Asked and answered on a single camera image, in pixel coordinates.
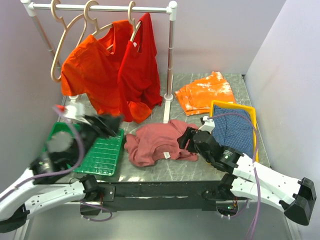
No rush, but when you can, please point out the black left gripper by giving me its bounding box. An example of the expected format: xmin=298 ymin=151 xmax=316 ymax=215
xmin=72 ymin=111 xmax=124 ymax=165

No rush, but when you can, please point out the dusty pink t shirt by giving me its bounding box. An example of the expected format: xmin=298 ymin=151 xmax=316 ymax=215
xmin=124 ymin=119 xmax=198 ymax=167

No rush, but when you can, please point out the green plastic tray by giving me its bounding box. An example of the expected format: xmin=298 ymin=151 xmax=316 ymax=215
xmin=48 ymin=122 xmax=124 ymax=177

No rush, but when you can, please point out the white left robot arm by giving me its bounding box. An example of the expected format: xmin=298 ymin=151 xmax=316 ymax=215
xmin=0 ymin=115 xmax=123 ymax=233

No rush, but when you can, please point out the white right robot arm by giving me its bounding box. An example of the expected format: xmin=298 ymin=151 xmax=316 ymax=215
xmin=177 ymin=127 xmax=317 ymax=226

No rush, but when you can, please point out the orange white patterned shirt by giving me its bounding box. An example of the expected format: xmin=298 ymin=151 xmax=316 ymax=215
xmin=175 ymin=71 xmax=236 ymax=116

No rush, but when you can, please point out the blue checked shirt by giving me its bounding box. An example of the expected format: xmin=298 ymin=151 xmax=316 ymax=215
xmin=212 ymin=105 xmax=254 ymax=157

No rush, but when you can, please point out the red t shirt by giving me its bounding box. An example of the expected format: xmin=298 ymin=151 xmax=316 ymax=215
xmin=117 ymin=13 xmax=163 ymax=124

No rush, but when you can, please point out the orange t shirt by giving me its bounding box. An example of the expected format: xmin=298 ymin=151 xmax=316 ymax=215
xmin=61 ymin=20 xmax=152 ymax=124

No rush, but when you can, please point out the beige hanger with orange shirt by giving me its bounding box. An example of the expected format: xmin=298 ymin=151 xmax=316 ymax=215
xmin=83 ymin=0 xmax=114 ymax=37

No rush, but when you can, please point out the beige hanger with red shirt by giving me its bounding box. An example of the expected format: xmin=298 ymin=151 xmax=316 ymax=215
xmin=127 ymin=0 xmax=141 ymax=43

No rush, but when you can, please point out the empty beige hanger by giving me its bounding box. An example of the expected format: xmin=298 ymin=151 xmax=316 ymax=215
xmin=50 ymin=0 xmax=89 ymax=83

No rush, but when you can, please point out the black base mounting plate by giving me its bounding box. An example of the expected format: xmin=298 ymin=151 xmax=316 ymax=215
xmin=84 ymin=180 xmax=236 ymax=212

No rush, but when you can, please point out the yellow plastic tray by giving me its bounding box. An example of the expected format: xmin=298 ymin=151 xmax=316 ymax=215
xmin=210 ymin=100 xmax=259 ymax=162

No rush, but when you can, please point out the white clothes rack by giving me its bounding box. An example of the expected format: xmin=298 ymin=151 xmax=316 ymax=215
xmin=21 ymin=0 xmax=178 ymax=124

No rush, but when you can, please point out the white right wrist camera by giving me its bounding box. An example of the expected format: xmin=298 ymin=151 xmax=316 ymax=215
xmin=198 ymin=116 xmax=215 ymax=134

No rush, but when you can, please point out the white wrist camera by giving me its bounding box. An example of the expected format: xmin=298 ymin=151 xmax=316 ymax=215
xmin=53 ymin=102 xmax=85 ymax=121
xmin=198 ymin=116 xmax=215 ymax=134

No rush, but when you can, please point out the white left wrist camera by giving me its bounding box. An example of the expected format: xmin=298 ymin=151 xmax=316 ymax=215
xmin=53 ymin=102 xmax=85 ymax=121

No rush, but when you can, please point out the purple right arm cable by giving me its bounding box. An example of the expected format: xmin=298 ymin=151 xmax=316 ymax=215
xmin=208 ymin=112 xmax=262 ymax=240

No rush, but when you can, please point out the aluminium frame rail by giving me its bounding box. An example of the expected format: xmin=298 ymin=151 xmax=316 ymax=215
xmin=13 ymin=199 xmax=101 ymax=240

